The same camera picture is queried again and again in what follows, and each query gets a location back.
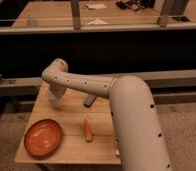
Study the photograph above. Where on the translucent white cup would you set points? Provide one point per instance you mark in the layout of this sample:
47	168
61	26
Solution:
53	100

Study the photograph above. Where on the grey metal post right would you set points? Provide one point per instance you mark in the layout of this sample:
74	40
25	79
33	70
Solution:
172	9

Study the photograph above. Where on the wooden table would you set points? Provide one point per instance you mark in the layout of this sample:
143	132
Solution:
74	149

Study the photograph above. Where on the grey metal post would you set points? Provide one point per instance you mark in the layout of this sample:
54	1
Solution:
172	9
75	14

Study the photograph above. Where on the orange bowl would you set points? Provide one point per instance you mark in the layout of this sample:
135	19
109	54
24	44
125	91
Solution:
43	138

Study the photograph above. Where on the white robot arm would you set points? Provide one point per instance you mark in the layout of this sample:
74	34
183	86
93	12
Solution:
136	123

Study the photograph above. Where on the white paper sheet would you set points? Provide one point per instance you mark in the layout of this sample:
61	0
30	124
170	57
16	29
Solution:
96	6

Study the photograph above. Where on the white squeeze bottle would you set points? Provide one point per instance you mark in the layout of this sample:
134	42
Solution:
117	153

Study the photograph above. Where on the orange carrot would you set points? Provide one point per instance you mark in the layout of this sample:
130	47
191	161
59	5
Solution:
87	131

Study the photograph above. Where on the grey brown sponge block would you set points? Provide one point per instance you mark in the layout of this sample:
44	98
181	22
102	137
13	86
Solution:
89	100

